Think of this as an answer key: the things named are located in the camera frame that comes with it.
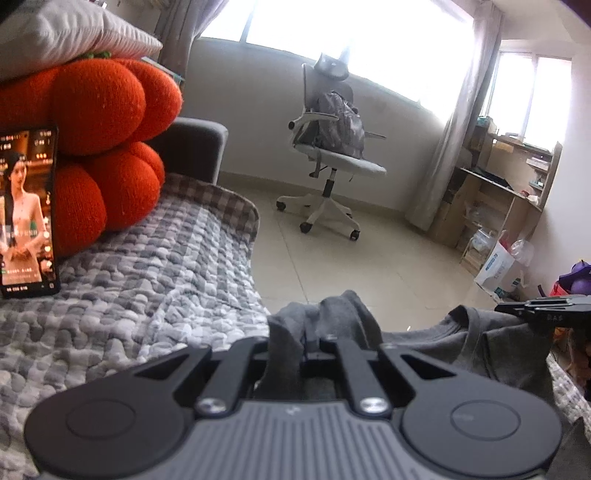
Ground orange pumpkin cushion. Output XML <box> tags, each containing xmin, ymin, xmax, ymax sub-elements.
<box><xmin>0</xmin><ymin>55</ymin><xmax>183</xmax><ymax>259</ymax></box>

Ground grey backpack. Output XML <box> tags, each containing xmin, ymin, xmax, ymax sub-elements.
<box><xmin>314</xmin><ymin>90</ymin><xmax>365</xmax><ymax>158</ymax></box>

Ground black smartphone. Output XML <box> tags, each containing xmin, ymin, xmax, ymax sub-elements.
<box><xmin>0</xmin><ymin>126</ymin><xmax>62</xmax><ymax>298</ymax></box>

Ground white pillow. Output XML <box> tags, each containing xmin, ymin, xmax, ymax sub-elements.
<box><xmin>0</xmin><ymin>0</ymin><xmax>163</xmax><ymax>84</ymax></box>

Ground grey t-shirt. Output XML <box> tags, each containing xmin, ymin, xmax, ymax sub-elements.
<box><xmin>256</xmin><ymin>290</ymin><xmax>561</xmax><ymax>423</ymax></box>

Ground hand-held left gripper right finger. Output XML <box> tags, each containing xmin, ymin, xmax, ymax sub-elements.
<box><xmin>300</xmin><ymin>335</ymin><xmax>463</xmax><ymax>418</ymax></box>

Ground grey window curtain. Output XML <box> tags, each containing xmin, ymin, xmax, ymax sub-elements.
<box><xmin>405</xmin><ymin>0</ymin><xmax>502</xmax><ymax>234</ymax></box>
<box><xmin>154</xmin><ymin>0</ymin><xmax>229</xmax><ymax>77</ymax></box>

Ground checked bed sheet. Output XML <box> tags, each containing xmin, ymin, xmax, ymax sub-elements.
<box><xmin>154</xmin><ymin>173</ymin><xmax>260</xmax><ymax>245</ymax></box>

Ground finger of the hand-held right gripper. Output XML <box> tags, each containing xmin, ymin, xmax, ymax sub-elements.
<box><xmin>494</xmin><ymin>296</ymin><xmax>591</xmax><ymax>317</ymax></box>
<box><xmin>529</xmin><ymin>314</ymin><xmax>583</xmax><ymax>337</ymax></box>

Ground wooden desk with shelves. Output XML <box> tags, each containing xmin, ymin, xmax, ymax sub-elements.
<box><xmin>434</xmin><ymin>117</ymin><xmax>564</xmax><ymax>264</ymax></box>

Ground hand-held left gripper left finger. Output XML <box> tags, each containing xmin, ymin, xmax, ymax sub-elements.
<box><xmin>133</xmin><ymin>336</ymin><xmax>271</xmax><ymax>416</ymax></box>

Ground white cardboard box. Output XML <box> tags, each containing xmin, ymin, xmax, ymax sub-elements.
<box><xmin>475</xmin><ymin>240</ymin><xmax>527</xmax><ymax>296</ymax></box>

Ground clear plastic bag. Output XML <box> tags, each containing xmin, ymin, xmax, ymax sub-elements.
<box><xmin>508</xmin><ymin>237</ymin><xmax>536</xmax><ymax>268</ymax></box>

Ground white office chair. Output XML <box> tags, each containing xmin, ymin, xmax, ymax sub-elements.
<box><xmin>276</xmin><ymin>53</ymin><xmax>387</xmax><ymax>241</ymax></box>

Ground grey knitted blanket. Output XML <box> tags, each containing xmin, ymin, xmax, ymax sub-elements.
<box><xmin>0</xmin><ymin>194</ymin><xmax>591</xmax><ymax>480</ymax></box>

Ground grey sofa armrest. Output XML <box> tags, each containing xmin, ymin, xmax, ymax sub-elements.
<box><xmin>152</xmin><ymin>116</ymin><xmax>229</xmax><ymax>185</ymax></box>

